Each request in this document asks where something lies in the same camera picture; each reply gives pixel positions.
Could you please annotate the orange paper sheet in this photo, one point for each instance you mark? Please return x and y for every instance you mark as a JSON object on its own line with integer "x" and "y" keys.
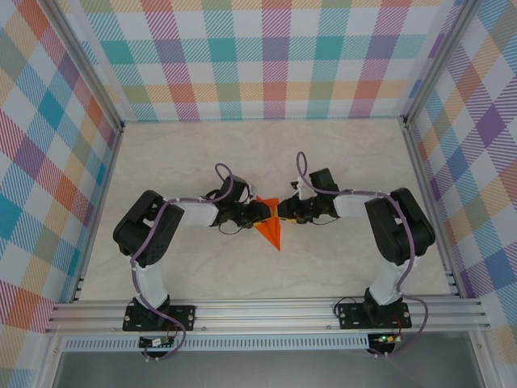
{"x": 274, "y": 234}

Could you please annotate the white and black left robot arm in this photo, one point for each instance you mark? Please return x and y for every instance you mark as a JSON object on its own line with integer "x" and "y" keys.
{"x": 145, "y": 230}

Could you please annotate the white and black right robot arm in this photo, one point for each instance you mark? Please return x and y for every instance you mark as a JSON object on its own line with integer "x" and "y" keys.
{"x": 400, "y": 226}

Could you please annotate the small black circuit board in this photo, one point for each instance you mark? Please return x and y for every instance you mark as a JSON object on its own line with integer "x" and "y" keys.
{"x": 153, "y": 342}

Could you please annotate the circuit board with green light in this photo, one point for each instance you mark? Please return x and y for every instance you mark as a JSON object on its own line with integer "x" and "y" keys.
{"x": 385, "y": 338}

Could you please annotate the aluminium mounting rail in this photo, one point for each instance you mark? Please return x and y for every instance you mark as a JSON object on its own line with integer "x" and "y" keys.
{"x": 262, "y": 315}

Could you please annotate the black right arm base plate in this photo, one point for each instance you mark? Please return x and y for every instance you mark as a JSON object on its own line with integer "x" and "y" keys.
{"x": 349, "y": 315}

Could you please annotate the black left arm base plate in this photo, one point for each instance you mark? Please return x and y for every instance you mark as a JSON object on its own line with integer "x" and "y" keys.
{"x": 183, "y": 317}

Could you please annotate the aluminium side rail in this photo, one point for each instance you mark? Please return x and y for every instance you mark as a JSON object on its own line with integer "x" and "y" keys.
{"x": 101, "y": 210}
{"x": 430, "y": 169}

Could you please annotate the aluminium frame post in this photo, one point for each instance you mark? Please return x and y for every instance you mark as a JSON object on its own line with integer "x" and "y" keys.
{"x": 87, "y": 68}
{"x": 440, "y": 60}

